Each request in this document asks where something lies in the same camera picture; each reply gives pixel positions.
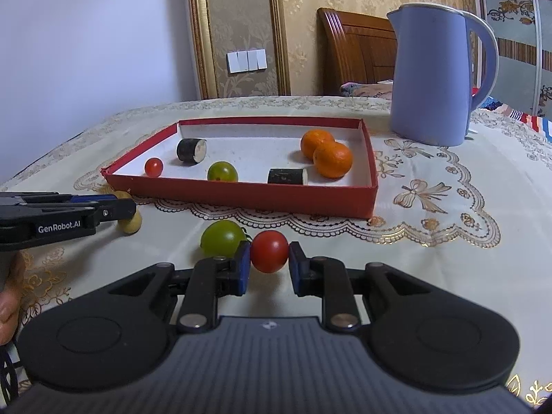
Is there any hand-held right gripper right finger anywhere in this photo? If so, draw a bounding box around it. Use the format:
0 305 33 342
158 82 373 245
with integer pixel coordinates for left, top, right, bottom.
288 241 433 333

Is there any blue electric kettle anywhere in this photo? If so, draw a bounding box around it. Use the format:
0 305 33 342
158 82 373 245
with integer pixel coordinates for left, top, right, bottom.
386 2 500 148

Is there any gold wall frame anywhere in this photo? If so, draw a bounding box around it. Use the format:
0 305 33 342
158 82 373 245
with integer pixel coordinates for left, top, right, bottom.
185 0 292 101

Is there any orange mandarin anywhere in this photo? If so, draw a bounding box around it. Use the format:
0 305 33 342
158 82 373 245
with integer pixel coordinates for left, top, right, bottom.
313 141 354 179
300 129 336 159

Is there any large red tomato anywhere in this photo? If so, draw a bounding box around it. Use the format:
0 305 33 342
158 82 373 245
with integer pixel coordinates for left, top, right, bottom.
250 230 290 274

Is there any white light switch panel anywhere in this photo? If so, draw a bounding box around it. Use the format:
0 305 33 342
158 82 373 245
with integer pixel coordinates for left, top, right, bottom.
227 48 268 74

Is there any black sushi roll piece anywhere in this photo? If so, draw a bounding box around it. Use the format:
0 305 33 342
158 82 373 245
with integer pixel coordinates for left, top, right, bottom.
176 138 208 167

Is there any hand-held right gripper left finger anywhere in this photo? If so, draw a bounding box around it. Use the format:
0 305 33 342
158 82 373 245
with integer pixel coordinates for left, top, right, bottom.
108 240 253 334

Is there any pale yellow plum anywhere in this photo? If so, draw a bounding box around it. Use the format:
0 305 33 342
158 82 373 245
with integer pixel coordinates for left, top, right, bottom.
112 190 143 236

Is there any striped colourful blanket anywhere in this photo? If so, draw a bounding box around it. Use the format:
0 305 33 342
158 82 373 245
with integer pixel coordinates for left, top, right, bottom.
472 86 552 144

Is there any floral pillow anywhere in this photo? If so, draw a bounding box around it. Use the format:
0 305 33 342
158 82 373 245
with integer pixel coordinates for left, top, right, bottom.
339 79 394 99

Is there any wooden bed headboard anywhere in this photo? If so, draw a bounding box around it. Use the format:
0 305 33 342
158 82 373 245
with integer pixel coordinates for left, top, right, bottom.
317 7 398 96

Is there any red cardboard box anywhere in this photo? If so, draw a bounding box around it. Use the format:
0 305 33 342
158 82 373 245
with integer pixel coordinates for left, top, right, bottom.
100 117 379 220

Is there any person's left hand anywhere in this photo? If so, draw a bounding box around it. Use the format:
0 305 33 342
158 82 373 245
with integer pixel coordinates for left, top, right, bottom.
0 252 27 346

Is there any green tomato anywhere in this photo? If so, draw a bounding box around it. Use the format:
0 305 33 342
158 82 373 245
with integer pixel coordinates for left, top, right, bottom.
207 161 239 183
200 219 249 258

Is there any floral glass wardrobe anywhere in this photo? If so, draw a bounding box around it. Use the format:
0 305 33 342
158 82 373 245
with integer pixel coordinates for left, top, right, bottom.
472 0 552 120

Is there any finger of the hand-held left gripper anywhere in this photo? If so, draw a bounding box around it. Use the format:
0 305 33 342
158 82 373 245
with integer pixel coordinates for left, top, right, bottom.
92 199 138 230
56 193 120 205

